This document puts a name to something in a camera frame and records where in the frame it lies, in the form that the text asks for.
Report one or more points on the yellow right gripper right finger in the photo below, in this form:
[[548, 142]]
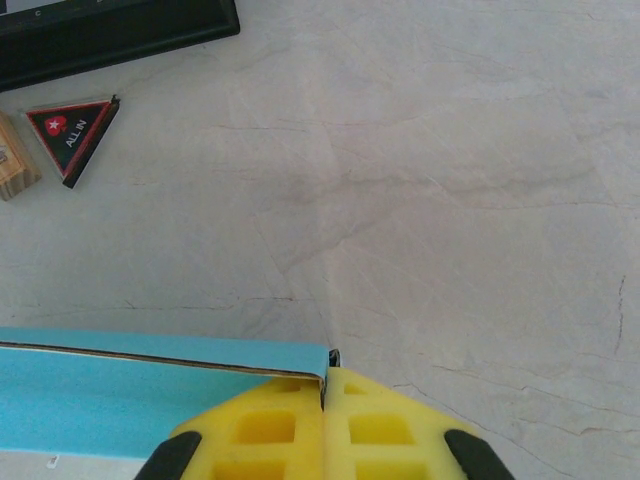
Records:
[[350, 450]]

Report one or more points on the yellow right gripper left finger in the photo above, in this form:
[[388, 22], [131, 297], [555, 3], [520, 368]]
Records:
[[300, 450]]

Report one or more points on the black red triangular token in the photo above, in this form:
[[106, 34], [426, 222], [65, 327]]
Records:
[[70, 135]]

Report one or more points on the small wooden block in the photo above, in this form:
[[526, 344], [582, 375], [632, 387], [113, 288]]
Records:
[[15, 165]]

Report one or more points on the black and grey checkerboard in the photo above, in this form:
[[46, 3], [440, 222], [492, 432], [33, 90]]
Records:
[[100, 35]]

